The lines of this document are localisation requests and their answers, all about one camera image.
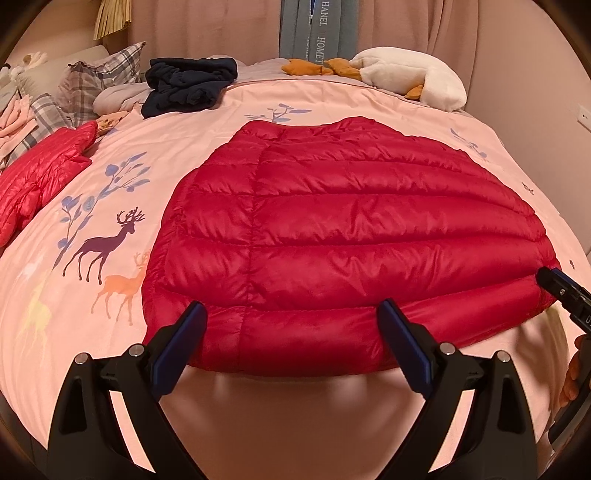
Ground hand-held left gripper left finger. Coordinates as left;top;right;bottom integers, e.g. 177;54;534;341
46;301;208;480

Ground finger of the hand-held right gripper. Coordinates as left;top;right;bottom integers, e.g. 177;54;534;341
536;267;591;333

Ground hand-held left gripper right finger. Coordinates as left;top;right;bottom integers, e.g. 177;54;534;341
378;298;539;480

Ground red down jacket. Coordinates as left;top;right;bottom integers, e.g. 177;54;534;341
141;117;561;374

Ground person's right hand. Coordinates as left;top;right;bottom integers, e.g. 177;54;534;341
561;335;591;409

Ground pink deer printed blanket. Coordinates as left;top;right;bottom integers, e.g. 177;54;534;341
0;76;589;480

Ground bright red puffer jacket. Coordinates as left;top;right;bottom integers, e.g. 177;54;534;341
0;121;99;247

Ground small tan plush toy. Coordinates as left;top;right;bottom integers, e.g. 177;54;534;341
96;111;127;137

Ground grey cloth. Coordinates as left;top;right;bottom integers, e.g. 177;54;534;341
93;83;153;116

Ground navy blue garment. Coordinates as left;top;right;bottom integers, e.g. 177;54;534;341
141;56;238;118

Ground small grey plaid pillow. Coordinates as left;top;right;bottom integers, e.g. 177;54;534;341
4;92;77;158

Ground white goose plush toy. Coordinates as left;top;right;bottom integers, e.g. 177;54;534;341
281;46;467;112

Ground large grey plaid pillow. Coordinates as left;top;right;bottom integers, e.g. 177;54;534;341
55;41;147;123

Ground pink clothing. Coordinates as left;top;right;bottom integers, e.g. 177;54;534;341
0;88;40;153

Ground pink curtain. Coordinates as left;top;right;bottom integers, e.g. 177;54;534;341
129;0;283;63
355;0;490;112

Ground white plush toys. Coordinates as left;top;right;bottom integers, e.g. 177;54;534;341
0;52;47;77

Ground blue printed curtain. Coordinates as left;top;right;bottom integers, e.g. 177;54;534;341
279;0;358;63

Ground yellow tassel hanging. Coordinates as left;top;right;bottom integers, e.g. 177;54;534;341
93;0;132;41

